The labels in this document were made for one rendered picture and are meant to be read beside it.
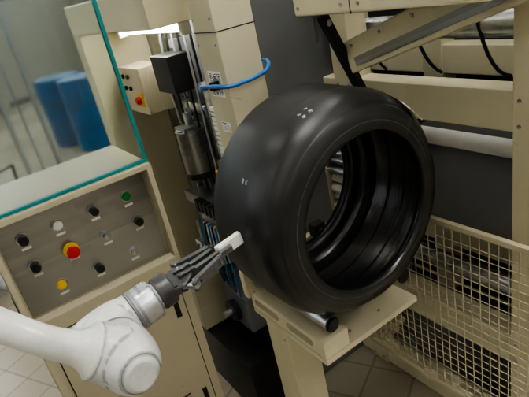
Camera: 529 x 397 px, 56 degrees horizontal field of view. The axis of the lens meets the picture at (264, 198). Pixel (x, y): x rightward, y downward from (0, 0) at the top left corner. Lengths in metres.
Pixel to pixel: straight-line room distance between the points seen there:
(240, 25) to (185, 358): 1.29
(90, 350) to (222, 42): 0.86
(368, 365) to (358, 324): 1.04
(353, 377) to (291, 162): 1.58
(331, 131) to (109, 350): 0.63
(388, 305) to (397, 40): 0.76
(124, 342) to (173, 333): 1.09
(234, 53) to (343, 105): 0.40
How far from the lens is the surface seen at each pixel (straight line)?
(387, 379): 2.48
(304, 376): 1.99
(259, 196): 1.11
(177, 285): 1.11
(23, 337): 0.95
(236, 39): 1.44
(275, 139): 1.13
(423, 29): 1.39
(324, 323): 1.37
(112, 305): 1.09
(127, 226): 1.82
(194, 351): 2.10
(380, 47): 1.50
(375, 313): 1.56
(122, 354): 0.91
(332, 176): 1.88
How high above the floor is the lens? 1.78
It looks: 24 degrees down
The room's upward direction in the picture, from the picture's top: 13 degrees counter-clockwise
